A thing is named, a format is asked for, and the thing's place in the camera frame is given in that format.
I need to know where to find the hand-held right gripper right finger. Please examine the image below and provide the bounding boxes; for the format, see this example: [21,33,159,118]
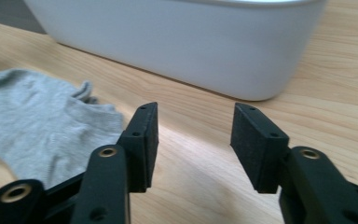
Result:
[230,102,290,194]

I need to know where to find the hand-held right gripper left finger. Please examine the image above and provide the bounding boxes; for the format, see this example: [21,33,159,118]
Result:
[117,102,159,194]

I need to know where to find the white divided storage box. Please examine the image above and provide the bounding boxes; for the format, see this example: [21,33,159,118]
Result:
[22,0,329,102]

